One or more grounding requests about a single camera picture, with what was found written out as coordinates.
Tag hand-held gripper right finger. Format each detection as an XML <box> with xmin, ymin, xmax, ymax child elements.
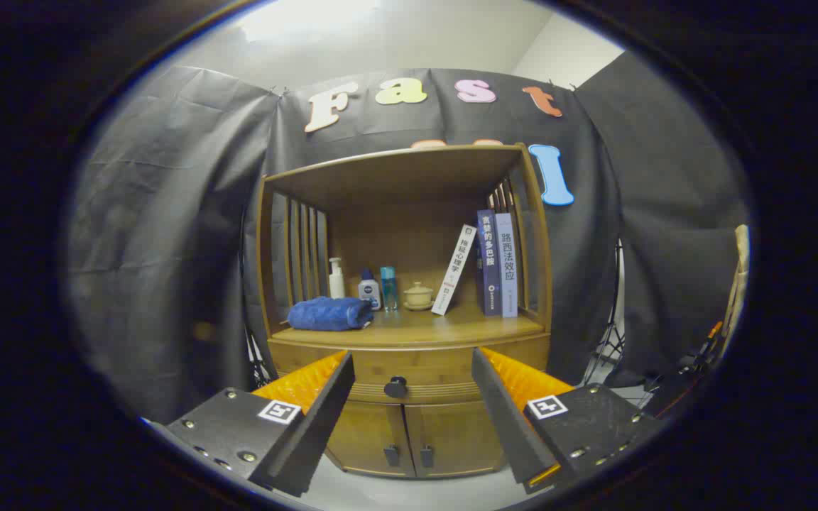
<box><xmin>471</xmin><ymin>347</ymin><xmax>665</xmax><ymax>495</ymax></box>

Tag white bottle with blue cap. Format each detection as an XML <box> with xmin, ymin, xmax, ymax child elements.
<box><xmin>358</xmin><ymin>268</ymin><xmax>382</xmax><ymax>311</ymax></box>

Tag lavender book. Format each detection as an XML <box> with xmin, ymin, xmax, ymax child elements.
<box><xmin>494</xmin><ymin>213</ymin><xmax>519</xmax><ymax>318</ymax></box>

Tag wooden countertop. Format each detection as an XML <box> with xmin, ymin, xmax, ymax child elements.
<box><xmin>271</xmin><ymin>305</ymin><xmax>546</xmax><ymax>350</ymax></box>

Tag wooden cabinet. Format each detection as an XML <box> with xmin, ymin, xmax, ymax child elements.
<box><xmin>254</xmin><ymin>144</ymin><xmax>554</xmax><ymax>480</ymax></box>

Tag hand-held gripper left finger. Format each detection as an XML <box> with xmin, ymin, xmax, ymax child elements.
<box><xmin>165</xmin><ymin>350</ymin><xmax>356</xmax><ymax>498</ymax></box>

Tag dark blue book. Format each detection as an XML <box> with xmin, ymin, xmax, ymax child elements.
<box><xmin>476</xmin><ymin>209</ymin><xmax>503</xmax><ymax>317</ymax></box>

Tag wooden drawer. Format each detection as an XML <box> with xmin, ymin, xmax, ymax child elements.
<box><xmin>271</xmin><ymin>335</ymin><xmax>550</xmax><ymax>405</ymax></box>

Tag white book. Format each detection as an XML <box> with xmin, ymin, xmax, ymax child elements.
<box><xmin>431</xmin><ymin>224</ymin><xmax>478</xmax><ymax>316</ymax></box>

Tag clear blue bottle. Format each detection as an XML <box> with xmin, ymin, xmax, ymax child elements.
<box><xmin>380</xmin><ymin>266</ymin><xmax>399</xmax><ymax>312</ymax></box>

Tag beige lidded teacup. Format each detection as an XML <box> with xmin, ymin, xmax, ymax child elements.
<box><xmin>403</xmin><ymin>281</ymin><xmax>435</xmax><ymax>312</ymax></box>

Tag blue rolled towel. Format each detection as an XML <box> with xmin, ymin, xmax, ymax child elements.
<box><xmin>287</xmin><ymin>297</ymin><xmax>374</xmax><ymax>332</ymax></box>

